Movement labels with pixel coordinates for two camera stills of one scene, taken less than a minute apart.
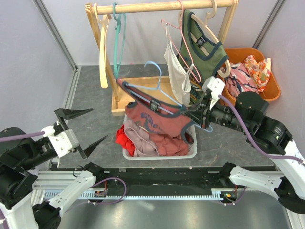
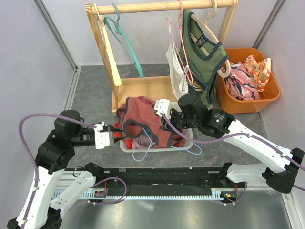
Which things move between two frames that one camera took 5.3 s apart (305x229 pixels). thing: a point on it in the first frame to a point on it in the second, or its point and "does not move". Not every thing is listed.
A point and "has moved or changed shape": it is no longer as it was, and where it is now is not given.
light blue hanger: x=163 y=92 to x=152 y=143
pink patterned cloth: x=239 y=80 does not move
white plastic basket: x=192 y=150 to x=187 y=132
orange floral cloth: x=260 y=71 does not move
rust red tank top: x=165 y=123 has moved or changed shape
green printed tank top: x=201 y=55 does not move
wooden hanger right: x=209 y=31 does not move
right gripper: x=201 y=113 to x=166 y=126
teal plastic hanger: x=116 y=65 to x=118 y=31
